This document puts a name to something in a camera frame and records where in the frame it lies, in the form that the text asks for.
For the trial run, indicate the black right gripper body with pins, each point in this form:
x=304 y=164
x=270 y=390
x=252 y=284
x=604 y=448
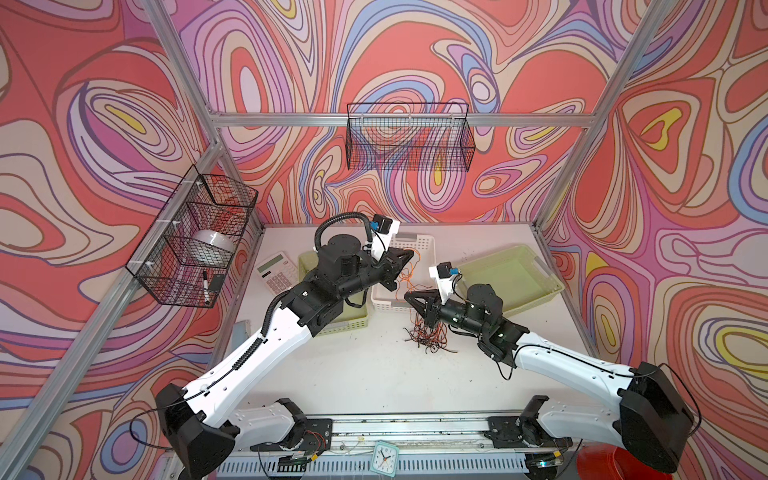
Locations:
x=454 y=311

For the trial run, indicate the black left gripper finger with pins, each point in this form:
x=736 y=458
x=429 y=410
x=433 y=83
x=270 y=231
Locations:
x=391 y=275
x=399 y=257

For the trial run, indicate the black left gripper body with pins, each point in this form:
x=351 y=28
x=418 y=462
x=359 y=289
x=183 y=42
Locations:
x=368 y=275

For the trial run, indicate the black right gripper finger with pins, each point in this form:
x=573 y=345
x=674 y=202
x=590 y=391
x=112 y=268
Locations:
x=423 y=296
x=428 y=313

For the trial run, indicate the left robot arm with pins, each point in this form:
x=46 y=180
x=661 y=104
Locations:
x=198 y=420

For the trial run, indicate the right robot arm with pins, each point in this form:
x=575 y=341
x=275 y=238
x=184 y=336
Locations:
x=640 y=409

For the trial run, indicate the white perforated basket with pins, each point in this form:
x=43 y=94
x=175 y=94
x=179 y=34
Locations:
x=415 y=275

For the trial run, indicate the small green perforated basket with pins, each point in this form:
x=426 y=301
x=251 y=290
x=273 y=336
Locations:
x=351 y=318

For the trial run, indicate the large green perforated basket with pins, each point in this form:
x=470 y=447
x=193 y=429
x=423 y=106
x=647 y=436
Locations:
x=519 y=276

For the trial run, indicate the white desk calculator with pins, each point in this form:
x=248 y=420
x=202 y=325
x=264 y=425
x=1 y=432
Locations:
x=277 y=272

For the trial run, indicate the small green alarm clock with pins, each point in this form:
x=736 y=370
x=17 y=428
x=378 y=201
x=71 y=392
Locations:
x=384 y=459

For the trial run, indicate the red bucket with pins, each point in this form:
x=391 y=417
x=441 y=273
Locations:
x=607 y=462

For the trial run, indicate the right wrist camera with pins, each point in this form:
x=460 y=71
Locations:
x=444 y=275

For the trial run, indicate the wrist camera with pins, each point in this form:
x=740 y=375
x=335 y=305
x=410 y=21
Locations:
x=444 y=275
x=384 y=230

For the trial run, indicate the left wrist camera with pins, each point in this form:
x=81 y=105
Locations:
x=384 y=230

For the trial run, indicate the black wire basket back wall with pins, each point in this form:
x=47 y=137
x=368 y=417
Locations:
x=409 y=136

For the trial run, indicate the black wire basket wall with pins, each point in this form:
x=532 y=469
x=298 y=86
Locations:
x=409 y=136
x=201 y=227

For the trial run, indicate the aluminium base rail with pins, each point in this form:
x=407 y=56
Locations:
x=449 y=445

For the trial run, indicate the black wire basket left wall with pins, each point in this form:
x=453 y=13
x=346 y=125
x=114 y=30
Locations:
x=201 y=227

